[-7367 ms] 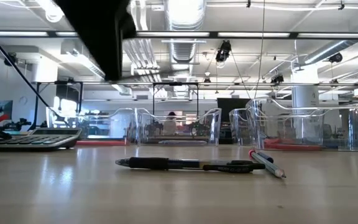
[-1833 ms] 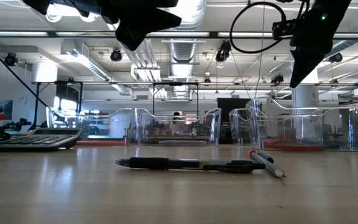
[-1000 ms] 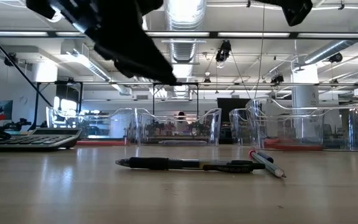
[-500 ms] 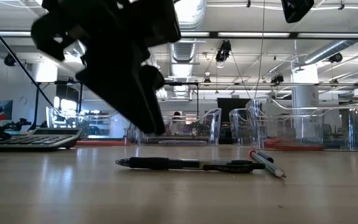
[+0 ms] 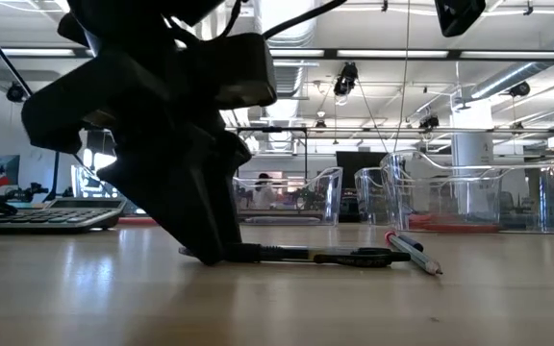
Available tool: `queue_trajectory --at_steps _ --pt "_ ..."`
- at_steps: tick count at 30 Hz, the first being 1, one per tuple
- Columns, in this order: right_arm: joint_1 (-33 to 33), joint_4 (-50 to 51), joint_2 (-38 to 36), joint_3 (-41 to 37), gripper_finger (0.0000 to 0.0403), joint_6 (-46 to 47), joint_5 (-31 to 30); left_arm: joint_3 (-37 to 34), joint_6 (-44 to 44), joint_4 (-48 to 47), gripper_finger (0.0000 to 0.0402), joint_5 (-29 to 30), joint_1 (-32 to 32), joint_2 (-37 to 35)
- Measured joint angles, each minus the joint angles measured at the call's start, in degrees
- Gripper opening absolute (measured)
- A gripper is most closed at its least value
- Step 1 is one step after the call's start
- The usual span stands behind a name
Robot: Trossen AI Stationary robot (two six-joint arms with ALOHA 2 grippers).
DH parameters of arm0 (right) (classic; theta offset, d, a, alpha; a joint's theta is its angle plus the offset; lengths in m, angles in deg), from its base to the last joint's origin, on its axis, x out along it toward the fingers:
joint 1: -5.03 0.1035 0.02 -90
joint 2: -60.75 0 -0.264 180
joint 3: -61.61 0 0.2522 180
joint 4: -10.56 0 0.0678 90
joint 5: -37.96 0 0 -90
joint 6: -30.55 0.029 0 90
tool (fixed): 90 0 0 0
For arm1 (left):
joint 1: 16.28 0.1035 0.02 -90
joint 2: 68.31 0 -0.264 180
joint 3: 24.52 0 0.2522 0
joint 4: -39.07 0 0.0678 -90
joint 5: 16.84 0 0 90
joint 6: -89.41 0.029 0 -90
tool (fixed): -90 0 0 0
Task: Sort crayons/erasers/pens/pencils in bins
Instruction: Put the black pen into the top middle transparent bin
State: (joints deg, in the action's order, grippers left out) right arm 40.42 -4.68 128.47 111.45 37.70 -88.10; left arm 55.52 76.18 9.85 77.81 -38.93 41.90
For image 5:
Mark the grey desk calculator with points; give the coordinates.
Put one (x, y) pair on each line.
(56, 218)

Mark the silver slanted duct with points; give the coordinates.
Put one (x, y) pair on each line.
(522, 67)

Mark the silver ventilation duct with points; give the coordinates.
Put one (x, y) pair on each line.
(291, 24)

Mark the wall screen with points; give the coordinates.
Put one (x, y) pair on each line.
(0, 170)

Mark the background black robot arm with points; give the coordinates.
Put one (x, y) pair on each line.
(27, 192)

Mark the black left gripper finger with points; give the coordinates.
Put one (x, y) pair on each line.
(241, 149)
(185, 192)

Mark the lavender pen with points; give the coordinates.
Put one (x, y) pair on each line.
(282, 220)

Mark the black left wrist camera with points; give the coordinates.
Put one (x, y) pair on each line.
(245, 72)

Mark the black Pilot gel pen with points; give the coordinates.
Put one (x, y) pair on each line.
(306, 254)

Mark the black ceiling spotlight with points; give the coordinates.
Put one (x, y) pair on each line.
(16, 92)
(345, 81)
(429, 122)
(520, 89)
(320, 124)

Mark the black monitor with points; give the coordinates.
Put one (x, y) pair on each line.
(361, 165)

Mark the black background frame stand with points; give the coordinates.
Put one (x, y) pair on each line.
(56, 178)

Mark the person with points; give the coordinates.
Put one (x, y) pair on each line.
(263, 192)

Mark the grey pencil pink eraser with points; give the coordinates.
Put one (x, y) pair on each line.
(411, 252)

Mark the dark blue crayon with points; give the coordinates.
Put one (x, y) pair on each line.
(412, 242)

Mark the black beam with light strip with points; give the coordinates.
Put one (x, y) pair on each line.
(402, 54)

